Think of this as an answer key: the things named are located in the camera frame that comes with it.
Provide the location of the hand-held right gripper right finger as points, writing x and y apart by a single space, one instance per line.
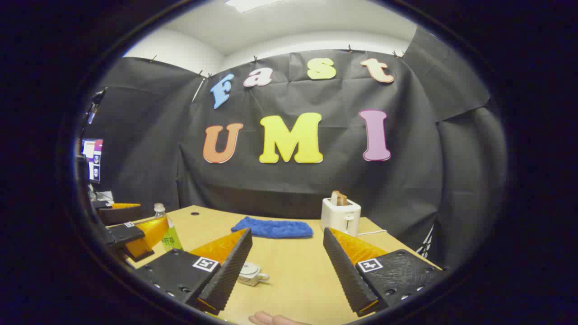
345 275

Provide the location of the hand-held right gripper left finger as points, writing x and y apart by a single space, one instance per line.
230 275

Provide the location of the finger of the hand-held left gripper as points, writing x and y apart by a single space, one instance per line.
122 215
124 234

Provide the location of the white teacup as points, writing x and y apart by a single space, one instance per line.
248 280

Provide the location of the white teacup lid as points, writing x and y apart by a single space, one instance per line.
249 267

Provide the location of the clear green label water bottle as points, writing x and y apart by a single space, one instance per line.
174 239

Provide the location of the white desk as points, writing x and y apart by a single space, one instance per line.
104 196

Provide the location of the white toaster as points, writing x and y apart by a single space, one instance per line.
338 216

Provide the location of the computer monitor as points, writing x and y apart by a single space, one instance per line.
94 158

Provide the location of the blue towel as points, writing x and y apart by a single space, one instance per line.
275 228

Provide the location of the bread slice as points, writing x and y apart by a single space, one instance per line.
338 198

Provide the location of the black white patterned board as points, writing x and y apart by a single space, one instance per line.
426 246

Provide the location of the ceiling light panel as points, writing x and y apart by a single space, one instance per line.
250 3

